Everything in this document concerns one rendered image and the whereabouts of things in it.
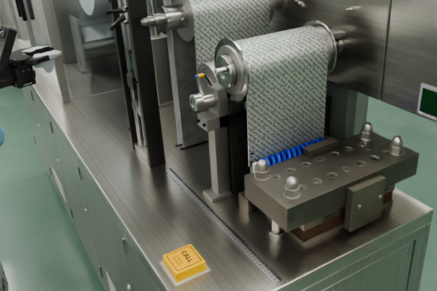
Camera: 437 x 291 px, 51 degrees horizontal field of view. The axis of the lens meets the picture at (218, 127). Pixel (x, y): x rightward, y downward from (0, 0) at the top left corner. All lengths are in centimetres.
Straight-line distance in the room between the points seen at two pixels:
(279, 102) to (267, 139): 9
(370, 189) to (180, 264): 45
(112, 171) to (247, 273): 58
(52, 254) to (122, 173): 131
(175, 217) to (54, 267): 145
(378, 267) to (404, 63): 48
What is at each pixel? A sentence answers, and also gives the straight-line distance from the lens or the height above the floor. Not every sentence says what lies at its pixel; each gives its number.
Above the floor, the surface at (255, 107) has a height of 117.
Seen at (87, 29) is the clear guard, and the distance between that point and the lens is 194.
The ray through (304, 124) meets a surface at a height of 109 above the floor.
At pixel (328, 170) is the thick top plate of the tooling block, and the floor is 103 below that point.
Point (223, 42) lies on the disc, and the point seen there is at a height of 131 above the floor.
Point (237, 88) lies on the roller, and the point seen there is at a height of 122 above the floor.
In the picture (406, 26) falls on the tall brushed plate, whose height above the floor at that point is 133.
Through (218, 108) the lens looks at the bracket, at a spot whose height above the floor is 116.
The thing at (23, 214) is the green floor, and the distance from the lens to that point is 302.
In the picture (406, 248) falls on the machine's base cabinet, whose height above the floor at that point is 81.
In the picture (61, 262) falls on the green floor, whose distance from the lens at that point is 257.
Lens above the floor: 159
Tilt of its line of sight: 26 degrees down
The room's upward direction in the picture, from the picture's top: 3 degrees counter-clockwise
